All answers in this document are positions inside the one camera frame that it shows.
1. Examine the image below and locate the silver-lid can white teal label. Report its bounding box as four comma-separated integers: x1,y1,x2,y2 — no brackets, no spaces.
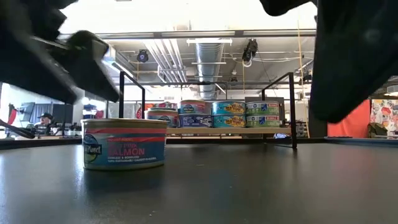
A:
212,114,247,129

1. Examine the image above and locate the person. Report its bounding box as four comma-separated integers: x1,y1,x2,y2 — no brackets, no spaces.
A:
36,112,57,135

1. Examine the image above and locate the gold-lid can cream label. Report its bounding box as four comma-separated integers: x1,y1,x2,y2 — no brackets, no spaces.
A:
81,118,168,170

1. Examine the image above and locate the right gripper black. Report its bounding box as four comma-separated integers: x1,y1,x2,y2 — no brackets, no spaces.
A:
309,0,398,124

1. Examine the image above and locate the black curved cable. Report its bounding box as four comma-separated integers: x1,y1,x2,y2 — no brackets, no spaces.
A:
0,119,35,140

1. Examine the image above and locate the black round spotlight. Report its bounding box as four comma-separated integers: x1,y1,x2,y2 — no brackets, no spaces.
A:
136,49,149,63

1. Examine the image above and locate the floral cloth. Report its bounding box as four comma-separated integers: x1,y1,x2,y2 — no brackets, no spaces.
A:
371,98,398,140

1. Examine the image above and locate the grey patterned curtain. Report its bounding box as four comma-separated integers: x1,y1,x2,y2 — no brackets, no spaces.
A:
124,102,137,119

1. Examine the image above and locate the orange cloth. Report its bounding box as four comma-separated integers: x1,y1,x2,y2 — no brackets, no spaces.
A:
326,99,372,138

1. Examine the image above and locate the silver air duct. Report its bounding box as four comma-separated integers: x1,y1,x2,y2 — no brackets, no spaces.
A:
191,42,224,100

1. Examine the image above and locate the silver-lid can green label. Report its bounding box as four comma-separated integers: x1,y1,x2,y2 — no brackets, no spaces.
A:
246,101,280,116
246,114,280,128

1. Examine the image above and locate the black monitor screen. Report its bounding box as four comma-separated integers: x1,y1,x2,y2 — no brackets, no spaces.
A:
244,96,285,103

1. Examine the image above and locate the blue grey curtain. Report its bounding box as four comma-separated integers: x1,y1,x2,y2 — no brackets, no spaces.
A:
29,102,74,125

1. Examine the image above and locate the black table mat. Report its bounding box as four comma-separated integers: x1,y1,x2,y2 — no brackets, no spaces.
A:
0,141,398,224

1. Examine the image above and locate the black partition panel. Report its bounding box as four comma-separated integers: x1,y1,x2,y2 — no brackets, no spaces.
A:
307,118,328,138

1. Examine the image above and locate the wooden shelf black metal frame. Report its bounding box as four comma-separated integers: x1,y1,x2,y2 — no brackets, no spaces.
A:
119,70,299,150

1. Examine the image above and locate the black hanging device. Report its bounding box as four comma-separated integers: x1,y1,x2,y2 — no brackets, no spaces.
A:
241,39,259,68

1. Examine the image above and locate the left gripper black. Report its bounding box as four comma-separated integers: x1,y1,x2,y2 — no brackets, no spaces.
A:
0,0,121,105

